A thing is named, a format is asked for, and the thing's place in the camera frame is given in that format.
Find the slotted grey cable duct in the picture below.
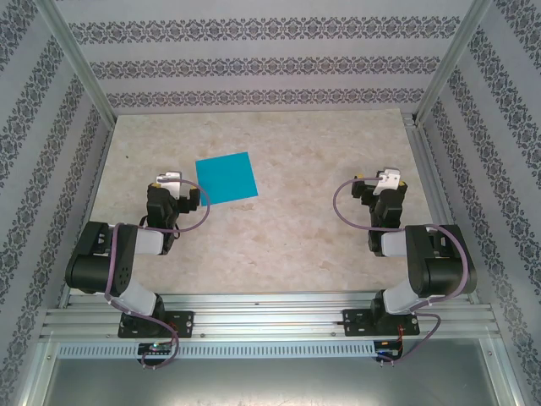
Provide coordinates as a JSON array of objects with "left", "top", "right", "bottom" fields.
[{"left": 56, "top": 341, "right": 378, "bottom": 360}]

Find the right side aluminium rail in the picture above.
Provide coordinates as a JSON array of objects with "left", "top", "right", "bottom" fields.
[{"left": 404, "top": 112, "right": 482, "bottom": 305}]

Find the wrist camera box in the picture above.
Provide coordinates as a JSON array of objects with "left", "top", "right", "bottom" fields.
[
  {"left": 374, "top": 167, "right": 402, "bottom": 192},
  {"left": 155, "top": 170, "right": 184, "bottom": 200}
]

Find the narrow aluminium rail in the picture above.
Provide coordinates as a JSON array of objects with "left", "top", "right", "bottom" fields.
[{"left": 58, "top": 292, "right": 481, "bottom": 310}]

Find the aluminium corner post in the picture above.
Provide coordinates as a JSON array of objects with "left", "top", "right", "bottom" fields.
[
  {"left": 36, "top": 0, "right": 118, "bottom": 124},
  {"left": 415, "top": 0, "right": 496, "bottom": 124}
]

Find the blue square paper sheet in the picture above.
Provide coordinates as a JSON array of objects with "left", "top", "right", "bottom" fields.
[{"left": 194, "top": 151, "right": 260, "bottom": 207}]

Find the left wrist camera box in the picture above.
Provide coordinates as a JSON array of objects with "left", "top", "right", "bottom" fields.
[{"left": 155, "top": 170, "right": 184, "bottom": 200}]

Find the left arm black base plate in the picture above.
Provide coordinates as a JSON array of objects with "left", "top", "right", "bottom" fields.
[{"left": 117, "top": 310, "right": 196, "bottom": 339}]

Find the wide aluminium mounting rail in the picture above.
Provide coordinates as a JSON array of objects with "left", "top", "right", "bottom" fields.
[{"left": 40, "top": 307, "right": 503, "bottom": 340}]

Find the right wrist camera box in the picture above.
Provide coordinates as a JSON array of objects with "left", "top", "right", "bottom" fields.
[{"left": 374, "top": 167, "right": 402, "bottom": 192}]

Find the grey metal sheet panel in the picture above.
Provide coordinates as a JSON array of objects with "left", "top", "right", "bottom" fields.
[{"left": 41, "top": 337, "right": 523, "bottom": 406}]

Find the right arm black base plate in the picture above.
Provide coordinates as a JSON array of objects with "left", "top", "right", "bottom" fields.
[{"left": 341, "top": 308, "right": 421, "bottom": 338}]

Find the right aluminium corner post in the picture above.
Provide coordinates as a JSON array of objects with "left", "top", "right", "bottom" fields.
[{"left": 415, "top": 0, "right": 496, "bottom": 124}]

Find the left aluminium corner post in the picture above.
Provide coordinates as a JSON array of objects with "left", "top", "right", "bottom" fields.
[{"left": 36, "top": 0, "right": 118, "bottom": 124}]

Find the left side aluminium rail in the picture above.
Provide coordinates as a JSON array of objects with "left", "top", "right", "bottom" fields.
[{"left": 57, "top": 120, "right": 116, "bottom": 308}]

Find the aluminium frame bar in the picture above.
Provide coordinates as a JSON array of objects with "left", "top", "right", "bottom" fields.
[
  {"left": 6, "top": 337, "right": 58, "bottom": 406},
  {"left": 481, "top": 337, "right": 536, "bottom": 406}
]

